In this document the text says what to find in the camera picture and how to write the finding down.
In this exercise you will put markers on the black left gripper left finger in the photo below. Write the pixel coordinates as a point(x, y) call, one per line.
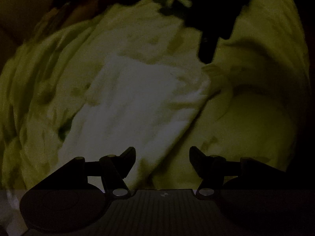
point(114, 169)

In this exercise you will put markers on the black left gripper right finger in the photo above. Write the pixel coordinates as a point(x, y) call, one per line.
point(211, 171)

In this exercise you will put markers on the white printed small garment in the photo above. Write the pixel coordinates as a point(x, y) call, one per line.
point(132, 104)

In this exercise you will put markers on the yellow-green leaf print bedsheet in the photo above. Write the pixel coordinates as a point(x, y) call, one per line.
point(259, 84)

